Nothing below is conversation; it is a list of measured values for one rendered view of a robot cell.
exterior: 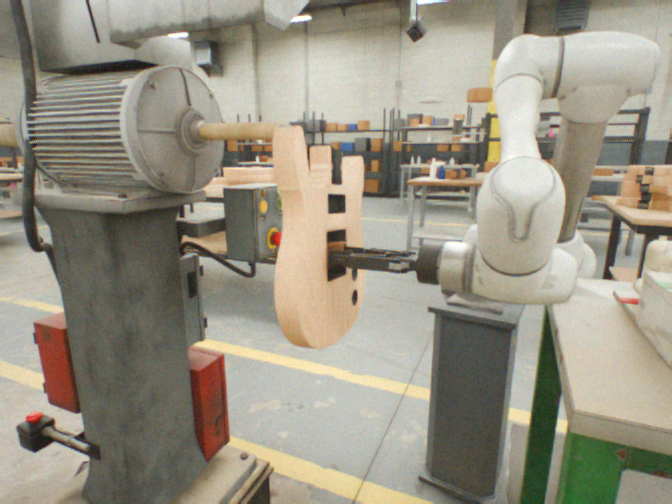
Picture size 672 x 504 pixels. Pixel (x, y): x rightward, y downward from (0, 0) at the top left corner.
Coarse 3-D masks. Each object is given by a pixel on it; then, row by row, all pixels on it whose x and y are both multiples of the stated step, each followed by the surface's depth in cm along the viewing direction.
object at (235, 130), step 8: (200, 128) 82; (208, 128) 81; (216, 128) 80; (224, 128) 80; (232, 128) 79; (240, 128) 78; (248, 128) 78; (256, 128) 77; (264, 128) 76; (272, 128) 75; (208, 136) 82; (216, 136) 81; (224, 136) 80; (232, 136) 80; (240, 136) 79; (248, 136) 78; (256, 136) 78; (264, 136) 77; (272, 136) 76
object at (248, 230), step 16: (224, 192) 108; (240, 192) 106; (256, 192) 106; (272, 192) 113; (224, 208) 110; (240, 208) 107; (256, 208) 107; (272, 208) 113; (240, 224) 109; (256, 224) 107; (272, 224) 114; (240, 240) 110; (256, 240) 108; (208, 256) 115; (240, 256) 111; (256, 256) 109; (272, 256) 117; (240, 272) 115
